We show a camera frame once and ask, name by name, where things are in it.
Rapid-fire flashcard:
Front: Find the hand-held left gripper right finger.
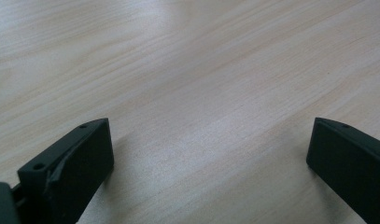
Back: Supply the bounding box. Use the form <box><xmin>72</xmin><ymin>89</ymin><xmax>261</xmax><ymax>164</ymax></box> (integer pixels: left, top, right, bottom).
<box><xmin>305</xmin><ymin>117</ymin><xmax>380</xmax><ymax>224</ymax></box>

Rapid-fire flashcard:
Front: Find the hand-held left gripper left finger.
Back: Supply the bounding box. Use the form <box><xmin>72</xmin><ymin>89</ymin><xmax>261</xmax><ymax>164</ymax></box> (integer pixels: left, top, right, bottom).
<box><xmin>17</xmin><ymin>118</ymin><xmax>115</xmax><ymax>224</ymax></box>

